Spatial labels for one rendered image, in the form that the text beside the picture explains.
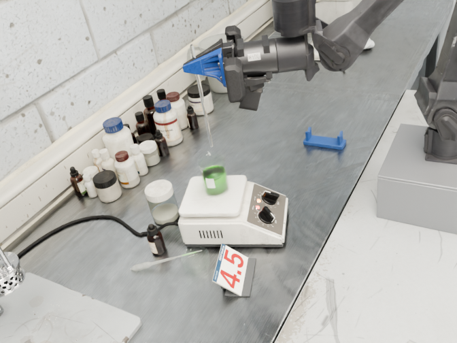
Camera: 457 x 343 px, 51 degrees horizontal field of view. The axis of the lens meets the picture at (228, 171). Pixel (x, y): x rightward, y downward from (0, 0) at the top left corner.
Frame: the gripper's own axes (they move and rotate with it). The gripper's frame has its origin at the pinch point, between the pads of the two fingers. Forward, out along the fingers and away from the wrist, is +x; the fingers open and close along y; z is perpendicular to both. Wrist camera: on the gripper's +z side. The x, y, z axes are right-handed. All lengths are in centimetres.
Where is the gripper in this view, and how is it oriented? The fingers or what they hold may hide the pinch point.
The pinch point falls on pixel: (203, 65)
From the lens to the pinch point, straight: 83.0
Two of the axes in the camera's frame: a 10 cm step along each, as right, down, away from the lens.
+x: -9.9, 1.1, 0.9
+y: 0.1, -5.8, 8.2
